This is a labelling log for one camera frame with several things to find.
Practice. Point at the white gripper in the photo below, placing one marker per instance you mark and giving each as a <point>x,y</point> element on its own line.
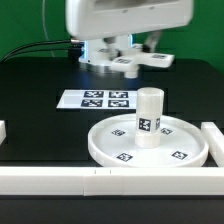
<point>96,19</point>

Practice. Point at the white cross table base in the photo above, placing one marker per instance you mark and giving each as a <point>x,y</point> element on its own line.
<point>128,61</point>

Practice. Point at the white round table top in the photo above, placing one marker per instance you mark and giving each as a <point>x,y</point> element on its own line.
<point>111,143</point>

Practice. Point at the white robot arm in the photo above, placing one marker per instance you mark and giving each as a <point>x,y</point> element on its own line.
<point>121,35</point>

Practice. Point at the white marker sheet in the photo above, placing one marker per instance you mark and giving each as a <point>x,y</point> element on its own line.
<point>97,99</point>

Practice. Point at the white right fence bar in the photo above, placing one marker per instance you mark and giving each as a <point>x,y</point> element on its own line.
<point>215,140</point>

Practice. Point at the white fence bar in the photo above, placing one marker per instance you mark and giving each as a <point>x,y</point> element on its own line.
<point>2,131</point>
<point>111,181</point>
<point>215,140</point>

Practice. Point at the white front fence bar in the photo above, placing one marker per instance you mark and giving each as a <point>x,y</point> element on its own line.
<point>111,181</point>

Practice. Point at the white left fence bar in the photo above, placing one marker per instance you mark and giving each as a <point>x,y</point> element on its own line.
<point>2,131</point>

